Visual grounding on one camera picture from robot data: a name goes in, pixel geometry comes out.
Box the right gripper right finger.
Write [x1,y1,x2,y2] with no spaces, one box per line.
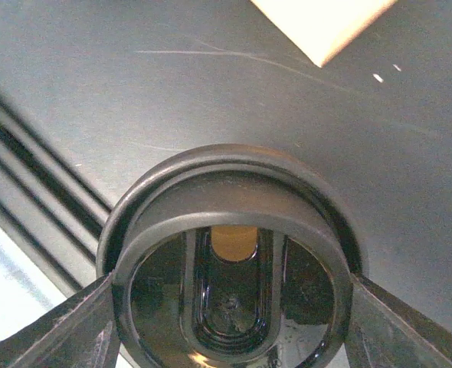
[345,274,452,367]

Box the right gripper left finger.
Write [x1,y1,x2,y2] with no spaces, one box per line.
[0,274,120,367]

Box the black plastic cup lid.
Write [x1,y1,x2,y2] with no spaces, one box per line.
[97,144,365,367]

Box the brown paper bag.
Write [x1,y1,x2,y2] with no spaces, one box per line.
[252,0,396,67]

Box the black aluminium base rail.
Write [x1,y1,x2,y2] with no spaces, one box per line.
[0,94,110,295]

